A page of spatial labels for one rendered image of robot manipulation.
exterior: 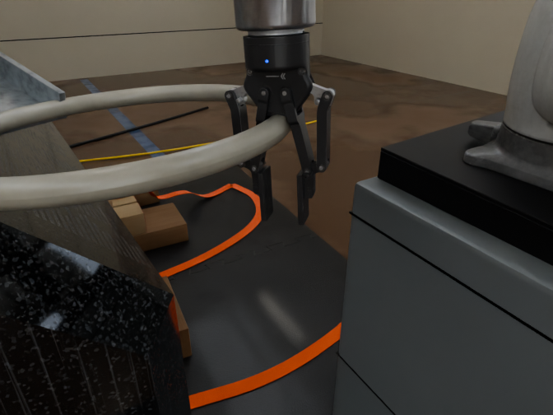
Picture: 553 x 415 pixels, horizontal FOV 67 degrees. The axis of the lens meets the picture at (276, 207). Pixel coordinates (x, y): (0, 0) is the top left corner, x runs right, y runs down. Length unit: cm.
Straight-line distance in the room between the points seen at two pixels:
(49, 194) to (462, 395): 60
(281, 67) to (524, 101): 33
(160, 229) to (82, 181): 158
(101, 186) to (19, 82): 56
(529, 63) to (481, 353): 38
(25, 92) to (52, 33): 516
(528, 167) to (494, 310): 20
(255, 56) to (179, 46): 595
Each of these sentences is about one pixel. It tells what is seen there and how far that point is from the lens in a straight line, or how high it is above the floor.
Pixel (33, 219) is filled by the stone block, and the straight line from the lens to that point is 76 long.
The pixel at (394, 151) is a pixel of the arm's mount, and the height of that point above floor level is 85.
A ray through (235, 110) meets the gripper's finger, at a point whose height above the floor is 95.
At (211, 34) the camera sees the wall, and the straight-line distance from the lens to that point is 659.
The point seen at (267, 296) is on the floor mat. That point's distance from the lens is 167.
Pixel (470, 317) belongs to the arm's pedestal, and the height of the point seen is 70.
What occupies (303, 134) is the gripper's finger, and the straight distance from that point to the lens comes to 51.
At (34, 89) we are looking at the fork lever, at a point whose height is 92.
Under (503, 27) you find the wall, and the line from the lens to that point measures 539.
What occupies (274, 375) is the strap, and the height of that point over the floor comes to 2.
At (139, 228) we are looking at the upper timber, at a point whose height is 14.
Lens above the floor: 109
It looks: 28 degrees down
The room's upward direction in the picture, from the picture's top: straight up
